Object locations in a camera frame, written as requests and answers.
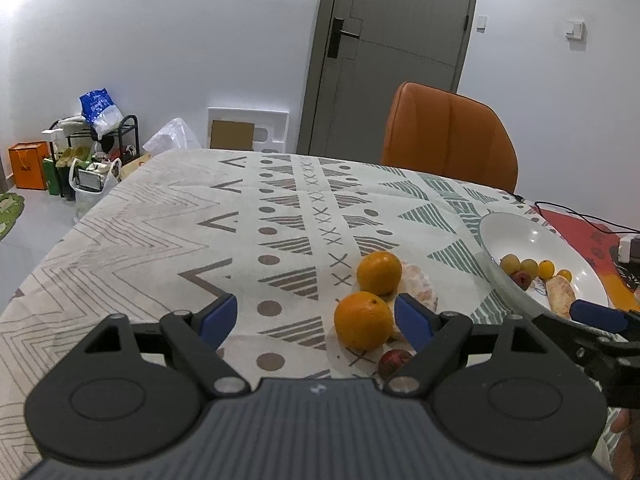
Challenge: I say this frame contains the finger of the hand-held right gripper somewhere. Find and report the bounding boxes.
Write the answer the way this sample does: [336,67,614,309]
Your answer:
[531,311,602,357]
[571,299,632,333]

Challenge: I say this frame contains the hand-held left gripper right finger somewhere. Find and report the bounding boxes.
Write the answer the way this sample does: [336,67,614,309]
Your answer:
[382,292,549,402]

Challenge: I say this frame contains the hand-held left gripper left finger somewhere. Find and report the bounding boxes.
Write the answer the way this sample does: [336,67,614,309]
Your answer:
[80,292,253,402]

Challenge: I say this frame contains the large orange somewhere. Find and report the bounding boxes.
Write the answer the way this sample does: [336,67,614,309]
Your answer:
[356,251,403,296]
[334,291,394,351]

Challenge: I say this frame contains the white bowl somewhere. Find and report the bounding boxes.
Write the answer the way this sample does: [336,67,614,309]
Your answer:
[478,212,610,323]

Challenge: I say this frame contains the person's right hand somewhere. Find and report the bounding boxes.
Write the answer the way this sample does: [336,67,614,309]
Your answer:
[610,407,640,480]

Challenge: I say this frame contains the peeled orange half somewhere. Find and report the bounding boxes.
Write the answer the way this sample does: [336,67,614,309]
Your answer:
[389,262,441,342]

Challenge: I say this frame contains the white power adapter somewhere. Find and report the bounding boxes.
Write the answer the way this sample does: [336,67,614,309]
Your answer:
[618,233,640,264]

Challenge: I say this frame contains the red orange printed mat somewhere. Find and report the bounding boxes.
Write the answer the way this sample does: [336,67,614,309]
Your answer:
[540,207,640,307]

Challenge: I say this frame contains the patterned tablecloth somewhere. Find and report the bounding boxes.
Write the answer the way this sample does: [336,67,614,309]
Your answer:
[0,148,640,480]

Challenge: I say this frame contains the white shopping bag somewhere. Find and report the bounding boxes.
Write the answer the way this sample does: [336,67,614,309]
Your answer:
[69,157,123,207]

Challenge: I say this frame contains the brown cardboard sheet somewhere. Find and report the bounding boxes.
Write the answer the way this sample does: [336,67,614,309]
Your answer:
[210,120,255,150]

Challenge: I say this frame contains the clear plastic bag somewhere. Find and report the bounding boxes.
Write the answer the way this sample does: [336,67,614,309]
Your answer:
[143,117,203,157]

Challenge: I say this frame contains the orange leather chair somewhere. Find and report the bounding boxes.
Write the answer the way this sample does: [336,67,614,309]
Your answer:
[381,81,518,194]

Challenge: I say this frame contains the white foam packaging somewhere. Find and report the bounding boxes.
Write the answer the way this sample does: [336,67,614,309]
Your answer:
[206,106,290,155]

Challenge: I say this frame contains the black metal rack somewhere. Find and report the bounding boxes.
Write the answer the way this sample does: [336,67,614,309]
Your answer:
[56,115,140,199]

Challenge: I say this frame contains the green box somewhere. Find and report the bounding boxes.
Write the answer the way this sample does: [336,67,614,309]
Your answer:
[42,157,66,194]

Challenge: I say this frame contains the green rug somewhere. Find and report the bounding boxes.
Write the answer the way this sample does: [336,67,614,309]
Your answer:
[0,192,27,242]

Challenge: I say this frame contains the blue white plastic bag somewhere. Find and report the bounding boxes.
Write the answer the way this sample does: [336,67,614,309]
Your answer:
[80,88,123,139]

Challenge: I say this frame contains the orange paper bag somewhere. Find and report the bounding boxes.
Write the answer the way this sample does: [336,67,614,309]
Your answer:
[8,142,50,191]

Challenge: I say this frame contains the grey door with black lock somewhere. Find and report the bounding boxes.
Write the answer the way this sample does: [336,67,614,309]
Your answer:
[302,0,482,158]

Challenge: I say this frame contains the black cable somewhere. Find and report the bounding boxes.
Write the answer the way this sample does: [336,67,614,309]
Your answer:
[510,195,640,235]

